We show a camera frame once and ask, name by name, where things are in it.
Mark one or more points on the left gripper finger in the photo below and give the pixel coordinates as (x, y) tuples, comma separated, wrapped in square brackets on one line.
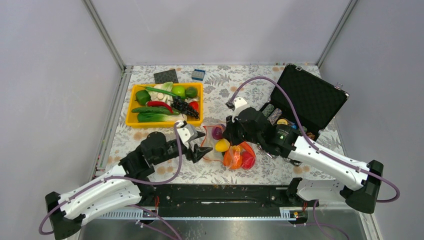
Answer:
[(200, 135), (199, 152)]

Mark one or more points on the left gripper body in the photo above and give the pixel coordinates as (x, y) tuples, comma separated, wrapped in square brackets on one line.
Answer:
[(173, 151)]

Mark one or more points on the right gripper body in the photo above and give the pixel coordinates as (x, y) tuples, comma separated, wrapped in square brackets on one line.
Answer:
[(237, 134)]

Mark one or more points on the purple fake onion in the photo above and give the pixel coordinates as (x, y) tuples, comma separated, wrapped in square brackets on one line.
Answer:
[(217, 131)]

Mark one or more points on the yellow fake lemon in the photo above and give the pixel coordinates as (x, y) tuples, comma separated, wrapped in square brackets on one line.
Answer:
[(222, 145)]

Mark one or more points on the clear zip top bag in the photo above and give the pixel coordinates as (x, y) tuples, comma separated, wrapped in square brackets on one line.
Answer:
[(210, 142)]

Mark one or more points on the red fake apple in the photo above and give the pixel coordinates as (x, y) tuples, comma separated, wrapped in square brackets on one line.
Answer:
[(248, 160)]

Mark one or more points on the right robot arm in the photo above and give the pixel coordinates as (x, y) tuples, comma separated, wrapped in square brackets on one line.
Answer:
[(355, 182)]

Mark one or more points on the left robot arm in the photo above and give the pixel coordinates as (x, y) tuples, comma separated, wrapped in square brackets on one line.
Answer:
[(125, 184)]

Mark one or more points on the orange fake carrot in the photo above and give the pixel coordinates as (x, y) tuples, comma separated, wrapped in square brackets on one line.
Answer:
[(248, 148)]

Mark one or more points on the red fake tomato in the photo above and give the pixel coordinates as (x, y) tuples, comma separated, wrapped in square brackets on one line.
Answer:
[(195, 105)]

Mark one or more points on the fake orange tangerine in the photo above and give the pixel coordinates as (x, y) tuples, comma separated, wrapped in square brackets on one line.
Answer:
[(232, 158)]

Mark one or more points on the black fake grape bunch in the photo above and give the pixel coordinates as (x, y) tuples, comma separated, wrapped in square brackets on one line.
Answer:
[(184, 107)]

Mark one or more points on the light green fake apple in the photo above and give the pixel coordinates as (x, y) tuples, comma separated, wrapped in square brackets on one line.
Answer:
[(179, 91)]

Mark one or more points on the green fake cucumber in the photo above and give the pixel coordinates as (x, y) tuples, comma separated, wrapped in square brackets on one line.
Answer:
[(155, 110)]

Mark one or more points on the red fake chili pepper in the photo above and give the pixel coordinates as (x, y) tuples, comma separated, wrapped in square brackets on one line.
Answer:
[(160, 104)]

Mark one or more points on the green fake long bean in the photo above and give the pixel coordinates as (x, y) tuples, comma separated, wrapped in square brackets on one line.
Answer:
[(148, 88)]

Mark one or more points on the green fake bell pepper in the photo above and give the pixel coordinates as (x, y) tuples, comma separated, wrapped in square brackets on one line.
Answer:
[(142, 97)]

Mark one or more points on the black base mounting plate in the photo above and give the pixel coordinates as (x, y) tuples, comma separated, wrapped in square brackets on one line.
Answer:
[(222, 201)]

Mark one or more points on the yellow plastic bin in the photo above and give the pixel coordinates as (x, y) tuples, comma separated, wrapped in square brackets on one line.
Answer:
[(131, 120)]

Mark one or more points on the black poker chip case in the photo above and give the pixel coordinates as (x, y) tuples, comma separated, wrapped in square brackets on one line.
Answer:
[(316, 101)]

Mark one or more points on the blue grey small box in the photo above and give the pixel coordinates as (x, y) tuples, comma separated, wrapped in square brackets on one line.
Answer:
[(198, 74)]

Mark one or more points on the black foam square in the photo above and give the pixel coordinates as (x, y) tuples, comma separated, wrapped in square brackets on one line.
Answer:
[(166, 76)]

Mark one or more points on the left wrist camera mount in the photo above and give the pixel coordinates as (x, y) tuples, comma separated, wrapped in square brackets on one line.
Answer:
[(186, 132)]

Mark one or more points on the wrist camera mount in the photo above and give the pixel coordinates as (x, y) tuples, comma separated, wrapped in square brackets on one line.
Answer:
[(237, 105), (186, 132)]

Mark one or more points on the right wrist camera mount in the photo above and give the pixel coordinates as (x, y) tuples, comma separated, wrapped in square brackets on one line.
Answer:
[(237, 105)]

